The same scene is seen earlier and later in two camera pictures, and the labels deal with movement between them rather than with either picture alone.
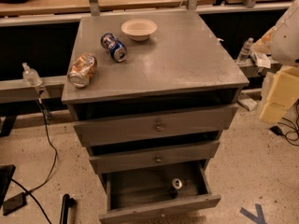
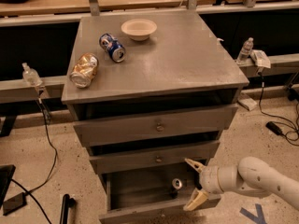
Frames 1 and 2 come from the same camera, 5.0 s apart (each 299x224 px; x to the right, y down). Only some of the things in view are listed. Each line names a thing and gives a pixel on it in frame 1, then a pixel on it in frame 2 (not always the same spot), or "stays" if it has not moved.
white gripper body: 287,39 to 209,179
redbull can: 177,185 stays
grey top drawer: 190,122 stays
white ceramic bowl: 139,29 stays
